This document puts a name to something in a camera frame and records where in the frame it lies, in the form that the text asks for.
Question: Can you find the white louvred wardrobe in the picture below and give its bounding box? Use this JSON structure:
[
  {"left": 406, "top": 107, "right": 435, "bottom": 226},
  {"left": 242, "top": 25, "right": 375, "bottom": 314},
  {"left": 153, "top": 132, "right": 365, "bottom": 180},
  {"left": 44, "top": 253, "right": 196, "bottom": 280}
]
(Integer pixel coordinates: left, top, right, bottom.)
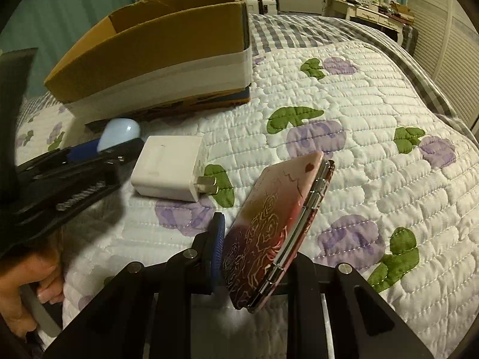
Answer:
[{"left": 408, "top": 0, "right": 478, "bottom": 129}]

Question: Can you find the brown cardboard box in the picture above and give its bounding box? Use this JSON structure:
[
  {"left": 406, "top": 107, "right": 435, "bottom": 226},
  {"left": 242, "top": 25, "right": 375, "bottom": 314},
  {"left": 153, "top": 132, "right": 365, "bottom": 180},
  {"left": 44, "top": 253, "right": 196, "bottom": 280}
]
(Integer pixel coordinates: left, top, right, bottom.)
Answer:
[{"left": 45, "top": 0, "right": 252, "bottom": 123}]

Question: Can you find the white floral quilt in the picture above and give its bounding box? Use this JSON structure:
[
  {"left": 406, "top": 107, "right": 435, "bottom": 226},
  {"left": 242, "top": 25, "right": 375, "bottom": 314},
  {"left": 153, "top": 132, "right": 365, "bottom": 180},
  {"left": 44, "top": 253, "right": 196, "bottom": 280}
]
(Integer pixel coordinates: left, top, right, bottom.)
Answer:
[{"left": 63, "top": 41, "right": 478, "bottom": 358}]

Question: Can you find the grey checked bed sheet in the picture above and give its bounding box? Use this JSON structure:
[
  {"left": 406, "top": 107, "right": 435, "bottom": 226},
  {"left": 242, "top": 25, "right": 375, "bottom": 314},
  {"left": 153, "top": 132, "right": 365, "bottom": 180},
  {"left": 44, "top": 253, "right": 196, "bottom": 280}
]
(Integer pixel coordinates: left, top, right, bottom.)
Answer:
[{"left": 14, "top": 12, "right": 479, "bottom": 147}]

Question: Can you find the white dressing table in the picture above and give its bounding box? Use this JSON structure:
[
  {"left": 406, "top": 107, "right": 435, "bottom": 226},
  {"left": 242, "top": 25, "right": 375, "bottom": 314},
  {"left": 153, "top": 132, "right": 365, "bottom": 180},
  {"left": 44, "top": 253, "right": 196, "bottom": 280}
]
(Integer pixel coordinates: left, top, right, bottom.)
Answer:
[{"left": 325, "top": 0, "right": 406, "bottom": 45}]

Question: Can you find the person's left hand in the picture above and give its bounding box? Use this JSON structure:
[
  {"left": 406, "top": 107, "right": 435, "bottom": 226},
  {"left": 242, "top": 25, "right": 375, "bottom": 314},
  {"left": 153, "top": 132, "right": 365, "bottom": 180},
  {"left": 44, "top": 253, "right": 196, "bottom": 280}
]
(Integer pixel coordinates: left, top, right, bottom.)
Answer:
[{"left": 0, "top": 231, "right": 67, "bottom": 339}]

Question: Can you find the pink engraved compact mirror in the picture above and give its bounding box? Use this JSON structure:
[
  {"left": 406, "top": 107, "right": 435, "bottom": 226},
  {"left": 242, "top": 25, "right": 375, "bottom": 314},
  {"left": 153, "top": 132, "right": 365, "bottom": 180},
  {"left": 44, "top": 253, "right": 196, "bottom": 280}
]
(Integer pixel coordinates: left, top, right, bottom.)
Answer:
[{"left": 222, "top": 152, "right": 335, "bottom": 313}]

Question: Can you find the teal left curtain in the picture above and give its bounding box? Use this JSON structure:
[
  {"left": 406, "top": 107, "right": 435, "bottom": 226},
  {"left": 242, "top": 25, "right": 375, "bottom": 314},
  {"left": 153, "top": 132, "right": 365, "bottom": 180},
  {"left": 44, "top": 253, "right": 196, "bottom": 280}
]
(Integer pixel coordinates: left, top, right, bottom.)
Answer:
[{"left": 1, "top": 0, "right": 139, "bottom": 98}]

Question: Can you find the dark suitcase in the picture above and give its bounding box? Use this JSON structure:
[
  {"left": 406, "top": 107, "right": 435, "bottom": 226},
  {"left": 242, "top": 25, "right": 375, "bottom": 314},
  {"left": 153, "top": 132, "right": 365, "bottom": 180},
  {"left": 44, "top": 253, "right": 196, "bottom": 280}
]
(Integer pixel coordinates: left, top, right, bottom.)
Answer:
[{"left": 401, "top": 24, "right": 419, "bottom": 56}]

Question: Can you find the white suitcase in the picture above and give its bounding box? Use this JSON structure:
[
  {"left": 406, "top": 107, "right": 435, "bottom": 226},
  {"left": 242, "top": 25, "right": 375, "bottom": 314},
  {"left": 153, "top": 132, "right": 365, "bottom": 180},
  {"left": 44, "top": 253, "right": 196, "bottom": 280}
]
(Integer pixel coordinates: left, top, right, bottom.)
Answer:
[{"left": 247, "top": 0, "right": 278, "bottom": 15}]

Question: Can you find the light blue small case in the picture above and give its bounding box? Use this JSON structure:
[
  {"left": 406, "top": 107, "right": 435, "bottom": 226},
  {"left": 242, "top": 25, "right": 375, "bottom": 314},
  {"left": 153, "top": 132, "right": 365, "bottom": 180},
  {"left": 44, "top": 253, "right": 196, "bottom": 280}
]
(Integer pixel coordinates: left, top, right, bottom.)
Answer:
[{"left": 97, "top": 118, "right": 140, "bottom": 152}]

